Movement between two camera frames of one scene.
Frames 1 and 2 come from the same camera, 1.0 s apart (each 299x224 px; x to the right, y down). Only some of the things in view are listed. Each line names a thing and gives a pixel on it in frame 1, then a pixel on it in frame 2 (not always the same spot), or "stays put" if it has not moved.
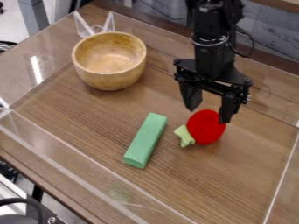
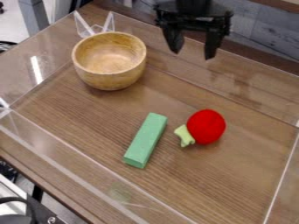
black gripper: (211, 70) -> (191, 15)
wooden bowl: (108, 59) stays put
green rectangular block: (145, 140) stays put
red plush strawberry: (203, 129) stays put
